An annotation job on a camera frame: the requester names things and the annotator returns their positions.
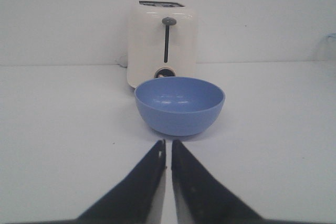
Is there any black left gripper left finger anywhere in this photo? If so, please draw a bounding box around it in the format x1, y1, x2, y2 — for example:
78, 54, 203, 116
76, 139, 167, 221

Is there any white two-slot toaster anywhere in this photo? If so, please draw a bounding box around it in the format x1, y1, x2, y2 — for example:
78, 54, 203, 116
127, 1, 197, 88

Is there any blue bowl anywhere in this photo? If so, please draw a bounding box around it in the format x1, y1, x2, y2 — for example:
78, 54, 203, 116
134, 77, 225, 136

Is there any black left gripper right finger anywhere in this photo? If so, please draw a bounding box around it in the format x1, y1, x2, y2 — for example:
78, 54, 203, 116
171, 140, 266, 221

